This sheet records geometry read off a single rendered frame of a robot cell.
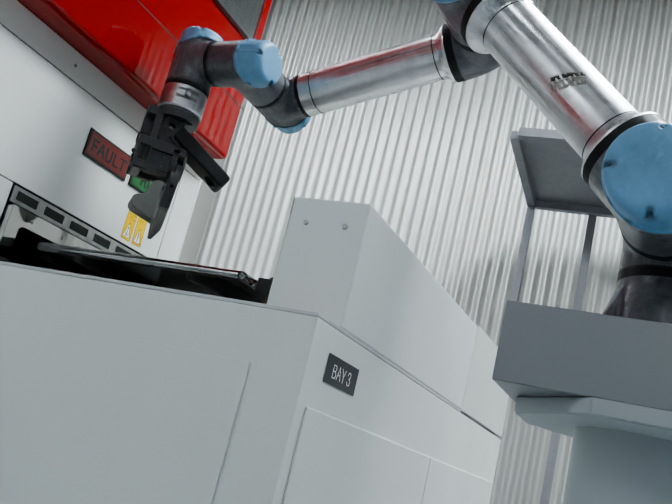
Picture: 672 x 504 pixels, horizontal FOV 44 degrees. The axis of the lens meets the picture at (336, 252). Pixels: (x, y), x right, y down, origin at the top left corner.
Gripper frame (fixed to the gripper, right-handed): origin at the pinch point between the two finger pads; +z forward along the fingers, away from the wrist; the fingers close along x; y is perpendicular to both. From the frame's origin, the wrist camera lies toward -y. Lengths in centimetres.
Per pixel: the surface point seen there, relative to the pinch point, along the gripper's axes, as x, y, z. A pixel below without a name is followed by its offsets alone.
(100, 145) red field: -8.5, 12.2, -13.3
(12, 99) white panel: 5.7, 26.4, -11.2
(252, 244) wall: -253, -74, -66
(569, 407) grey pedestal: 54, -43, 17
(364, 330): 48, -20, 14
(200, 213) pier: -268, -48, -76
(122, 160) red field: -13.1, 7.8, -13.4
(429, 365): 29.0, -38.1, 12.5
